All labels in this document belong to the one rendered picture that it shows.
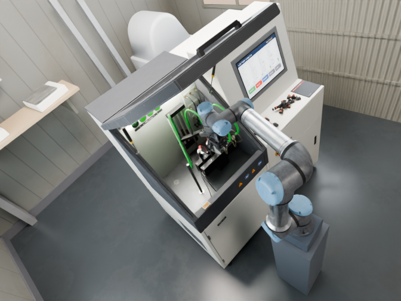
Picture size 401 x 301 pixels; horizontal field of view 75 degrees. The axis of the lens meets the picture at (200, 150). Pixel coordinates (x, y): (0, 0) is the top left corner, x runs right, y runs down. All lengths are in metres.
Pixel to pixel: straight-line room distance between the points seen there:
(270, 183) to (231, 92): 0.96
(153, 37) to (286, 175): 2.49
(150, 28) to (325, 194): 2.47
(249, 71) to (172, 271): 1.83
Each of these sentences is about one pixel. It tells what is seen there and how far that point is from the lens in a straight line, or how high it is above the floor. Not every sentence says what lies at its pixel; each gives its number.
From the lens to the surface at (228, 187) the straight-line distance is 1.68.
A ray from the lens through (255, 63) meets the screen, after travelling 1.92.
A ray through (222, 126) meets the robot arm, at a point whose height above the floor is 1.56.
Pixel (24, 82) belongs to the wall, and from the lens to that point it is 3.36.
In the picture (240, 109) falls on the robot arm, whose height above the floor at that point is 1.56.
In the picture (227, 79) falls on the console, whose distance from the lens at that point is 1.75.
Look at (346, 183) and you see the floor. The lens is 2.83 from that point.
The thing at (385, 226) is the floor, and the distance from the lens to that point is 2.68.
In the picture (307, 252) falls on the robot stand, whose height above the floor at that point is 0.80.
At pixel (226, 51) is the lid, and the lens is 0.83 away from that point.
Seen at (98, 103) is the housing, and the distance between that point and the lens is 1.82.
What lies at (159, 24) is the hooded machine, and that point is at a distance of 3.18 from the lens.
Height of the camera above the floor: 2.33
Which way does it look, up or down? 46 degrees down
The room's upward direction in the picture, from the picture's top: 23 degrees counter-clockwise
